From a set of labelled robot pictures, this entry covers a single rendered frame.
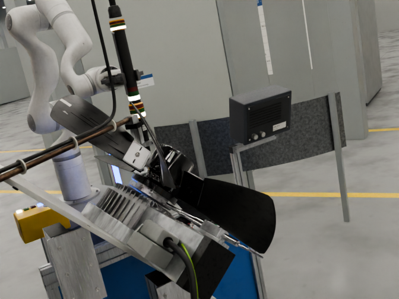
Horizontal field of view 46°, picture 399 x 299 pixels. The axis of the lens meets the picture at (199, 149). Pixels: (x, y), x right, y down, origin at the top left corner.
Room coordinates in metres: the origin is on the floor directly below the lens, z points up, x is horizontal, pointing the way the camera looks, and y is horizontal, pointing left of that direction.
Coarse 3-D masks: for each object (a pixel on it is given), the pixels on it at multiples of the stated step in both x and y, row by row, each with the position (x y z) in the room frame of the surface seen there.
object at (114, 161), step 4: (96, 156) 1.55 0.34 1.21; (100, 156) 1.56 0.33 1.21; (104, 156) 1.56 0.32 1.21; (108, 156) 1.56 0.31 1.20; (104, 160) 1.51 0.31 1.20; (108, 160) 1.51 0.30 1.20; (112, 160) 1.51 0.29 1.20; (116, 160) 1.51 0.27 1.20; (120, 160) 1.50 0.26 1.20; (112, 164) 1.47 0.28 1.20; (116, 164) 1.46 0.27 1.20; (120, 164) 1.46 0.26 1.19; (124, 164) 1.45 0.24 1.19; (124, 168) 1.42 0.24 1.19; (128, 168) 1.41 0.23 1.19; (132, 168) 1.40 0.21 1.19
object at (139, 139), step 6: (132, 120) 1.33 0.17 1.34; (138, 120) 1.35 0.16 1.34; (126, 126) 1.35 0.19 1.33; (132, 126) 1.34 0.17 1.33; (138, 126) 1.34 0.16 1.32; (132, 132) 1.35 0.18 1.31; (138, 132) 1.34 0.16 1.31; (138, 138) 1.35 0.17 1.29; (150, 138) 1.40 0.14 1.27; (144, 144) 1.35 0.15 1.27; (150, 144) 1.35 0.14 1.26
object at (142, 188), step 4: (128, 184) 1.28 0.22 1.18; (132, 184) 1.25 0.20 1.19; (136, 184) 1.24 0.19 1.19; (140, 184) 1.25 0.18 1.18; (136, 188) 1.25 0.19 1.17; (140, 188) 1.23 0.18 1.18; (144, 188) 1.22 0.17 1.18; (148, 188) 1.23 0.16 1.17; (140, 192) 1.31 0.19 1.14; (144, 192) 1.21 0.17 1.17; (148, 192) 1.21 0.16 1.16; (152, 192) 1.21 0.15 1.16; (148, 196) 1.26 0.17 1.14; (152, 196) 1.21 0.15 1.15; (156, 196) 1.21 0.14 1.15; (160, 196) 1.23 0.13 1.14; (152, 200) 1.32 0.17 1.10; (156, 200) 1.21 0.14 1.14; (160, 200) 1.21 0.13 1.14; (164, 200) 1.24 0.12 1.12; (160, 204) 1.26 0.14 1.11; (168, 208) 1.23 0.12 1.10
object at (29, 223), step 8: (40, 208) 1.56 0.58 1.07; (48, 208) 1.54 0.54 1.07; (16, 216) 1.53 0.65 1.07; (24, 216) 1.51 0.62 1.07; (32, 216) 1.51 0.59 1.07; (40, 216) 1.52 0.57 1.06; (48, 216) 1.53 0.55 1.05; (56, 216) 1.54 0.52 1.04; (16, 224) 1.57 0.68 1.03; (24, 224) 1.49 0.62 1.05; (32, 224) 1.50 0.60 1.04; (40, 224) 1.51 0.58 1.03; (48, 224) 1.52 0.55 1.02; (64, 224) 1.55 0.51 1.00; (24, 232) 1.49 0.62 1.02; (32, 232) 1.50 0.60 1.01; (40, 232) 1.51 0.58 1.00; (24, 240) 1.49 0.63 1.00; (32, 240) 1.50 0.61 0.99
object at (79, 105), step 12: (72, 96) 1.38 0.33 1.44; (60, 108) 1.26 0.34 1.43; (72, 108) 1.30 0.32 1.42; (84, 108) 1.34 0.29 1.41; (96, 108) 1.38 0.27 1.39; (60, 120) 1.21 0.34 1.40; (72, 120) 1.25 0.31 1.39; (84, 120) 1.28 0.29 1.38; (96, 120) 1.31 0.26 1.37; (108, 132) 1.29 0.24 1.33; (120, 132) 1.32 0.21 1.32; (96, 144) 1.24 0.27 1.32; (108, 144) 1.26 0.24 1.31; (120, 144) 1.29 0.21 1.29; (120, 156) 1.26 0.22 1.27
